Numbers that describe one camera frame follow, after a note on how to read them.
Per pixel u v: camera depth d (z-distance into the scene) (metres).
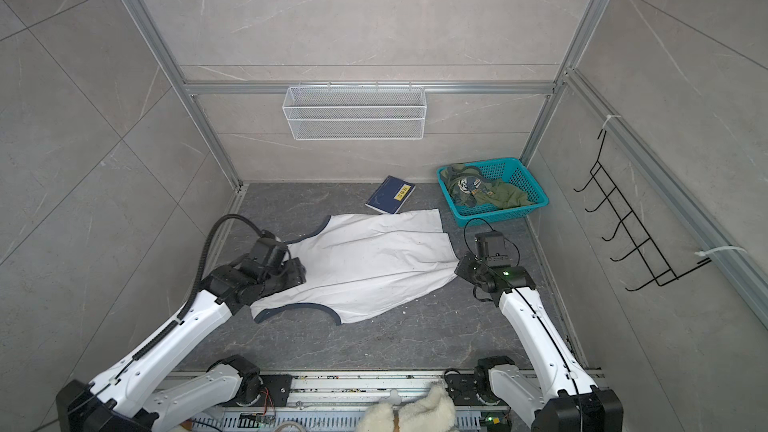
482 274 0.60
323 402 0.73
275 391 0.73
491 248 0.61
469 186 1.10
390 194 1.15
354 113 1.01
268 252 0.58
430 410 0.64
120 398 0.39
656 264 0.61
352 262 0.95
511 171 1.18
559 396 0.39
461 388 0.73
